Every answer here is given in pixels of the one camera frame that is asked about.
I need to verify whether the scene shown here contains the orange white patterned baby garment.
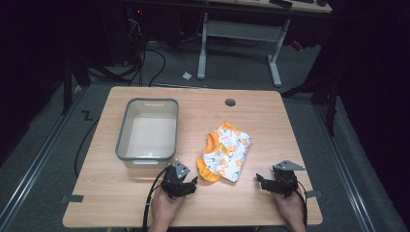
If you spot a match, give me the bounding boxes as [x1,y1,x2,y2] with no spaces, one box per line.
[195,121,254,184]

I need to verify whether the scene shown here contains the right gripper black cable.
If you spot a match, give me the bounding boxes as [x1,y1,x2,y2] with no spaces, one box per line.
[293,187,308,227]

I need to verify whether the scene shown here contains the thin black floor cable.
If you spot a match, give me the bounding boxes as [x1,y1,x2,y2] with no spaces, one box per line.
[73,117,102,179]

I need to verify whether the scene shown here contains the black computer tower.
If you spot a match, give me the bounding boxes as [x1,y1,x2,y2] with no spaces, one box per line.
[99,4,147,66]

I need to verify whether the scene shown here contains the desk with white legs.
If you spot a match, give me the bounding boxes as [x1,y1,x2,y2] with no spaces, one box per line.
[195,0,334,88]

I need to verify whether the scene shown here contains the metal floor rail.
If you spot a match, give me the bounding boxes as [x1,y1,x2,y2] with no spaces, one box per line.
[0,85,85,227]
[313,104,377,232]

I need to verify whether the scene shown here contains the person's right hand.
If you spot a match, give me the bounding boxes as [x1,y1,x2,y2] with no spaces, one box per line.
[273,190,307,227]

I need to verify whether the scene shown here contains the black device on desk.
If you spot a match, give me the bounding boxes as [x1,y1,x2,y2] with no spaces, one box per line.
[268,0,294,10]

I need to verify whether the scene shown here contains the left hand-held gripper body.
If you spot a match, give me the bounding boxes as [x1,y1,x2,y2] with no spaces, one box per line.
[160,159,191,199]

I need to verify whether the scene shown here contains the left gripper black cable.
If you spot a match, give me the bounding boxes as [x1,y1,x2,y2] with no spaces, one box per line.
[141,164,172,232]

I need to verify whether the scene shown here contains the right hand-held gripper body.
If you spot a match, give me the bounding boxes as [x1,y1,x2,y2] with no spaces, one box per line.
[271,159,307,199]

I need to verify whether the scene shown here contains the black metal stand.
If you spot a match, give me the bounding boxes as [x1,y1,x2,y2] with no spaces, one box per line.
[60,53,131,116]
[279,61,343,137]

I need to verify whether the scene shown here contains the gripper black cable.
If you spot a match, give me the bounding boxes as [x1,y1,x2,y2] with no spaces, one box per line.
[141,164,172,232]
[293,187,308,227]

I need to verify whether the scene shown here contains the bundle of black floor cables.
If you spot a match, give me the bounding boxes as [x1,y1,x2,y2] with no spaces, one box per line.
[126,15,167,88]

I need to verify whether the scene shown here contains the white plastic bin grey rim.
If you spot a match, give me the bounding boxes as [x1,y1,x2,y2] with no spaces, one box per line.
[114,97,180,169]

